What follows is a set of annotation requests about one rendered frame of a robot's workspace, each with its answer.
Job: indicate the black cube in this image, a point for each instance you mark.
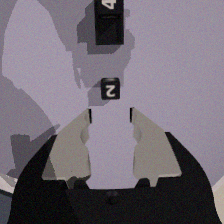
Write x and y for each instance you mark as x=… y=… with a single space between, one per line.
x=110 y=88
x=109 y=9

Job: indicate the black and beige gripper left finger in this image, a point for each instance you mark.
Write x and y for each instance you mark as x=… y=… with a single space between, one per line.
x=63 y=159

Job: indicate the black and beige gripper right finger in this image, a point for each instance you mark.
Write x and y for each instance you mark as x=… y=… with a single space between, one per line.
x=161 y=158

